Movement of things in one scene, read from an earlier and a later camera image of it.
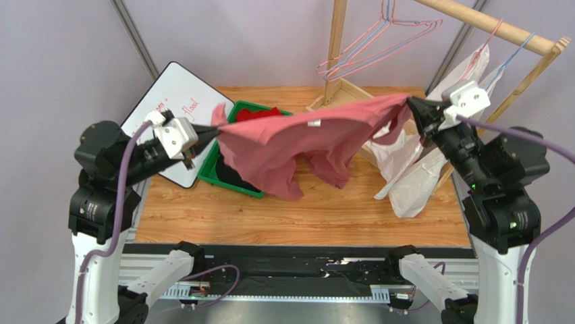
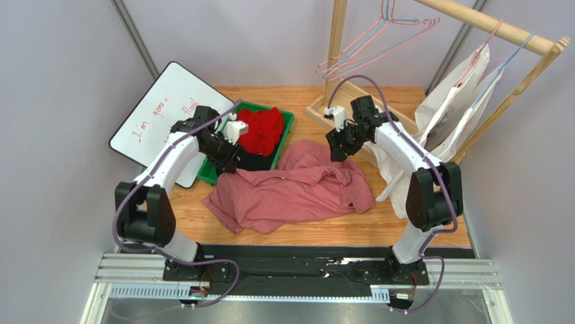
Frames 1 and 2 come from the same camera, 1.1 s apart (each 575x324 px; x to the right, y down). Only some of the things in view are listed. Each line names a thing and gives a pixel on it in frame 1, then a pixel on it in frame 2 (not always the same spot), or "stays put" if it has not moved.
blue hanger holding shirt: x=520 y=51 stays put
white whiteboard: x=187 y=95 stays put
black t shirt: x=227 y=174 -> x=248 y=161
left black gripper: x=206 y=133 -> x=227 y=164
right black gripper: x=434 y=123 -> x=338 y=143
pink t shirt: x=272 y=150 -> x=310 y=181
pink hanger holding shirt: x=480 y=55 stays put
